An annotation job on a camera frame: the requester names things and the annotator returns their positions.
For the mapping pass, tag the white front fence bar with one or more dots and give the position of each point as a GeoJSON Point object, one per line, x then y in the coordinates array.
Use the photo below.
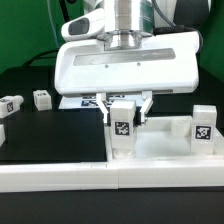
{"type": "Point", "coordinates": [84, 176]}

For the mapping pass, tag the white square tabletop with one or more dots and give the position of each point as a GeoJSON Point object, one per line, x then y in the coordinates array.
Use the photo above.
{"type": "Point", "coordinates": [161, 138]}

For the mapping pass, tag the paper sheet with markers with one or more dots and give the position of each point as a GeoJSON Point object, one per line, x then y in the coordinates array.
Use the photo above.
{"type": "Point", "coordinates": [85, 102]}

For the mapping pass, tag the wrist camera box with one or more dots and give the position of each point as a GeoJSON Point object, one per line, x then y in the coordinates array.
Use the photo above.
{"type": "Point", "coordinates": [84, 27]}

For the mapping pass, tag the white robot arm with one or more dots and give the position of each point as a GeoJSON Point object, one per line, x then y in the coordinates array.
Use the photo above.
{"type": "Point", "coordinates": [131, 46]}

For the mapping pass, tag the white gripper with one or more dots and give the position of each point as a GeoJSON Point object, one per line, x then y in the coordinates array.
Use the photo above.
{"type": "Point", "coordinates": [162, 64]}

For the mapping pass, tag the white left fence piece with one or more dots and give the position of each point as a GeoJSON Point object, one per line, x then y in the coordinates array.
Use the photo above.
{"type": "Point", "coordinates": [2, 134]}

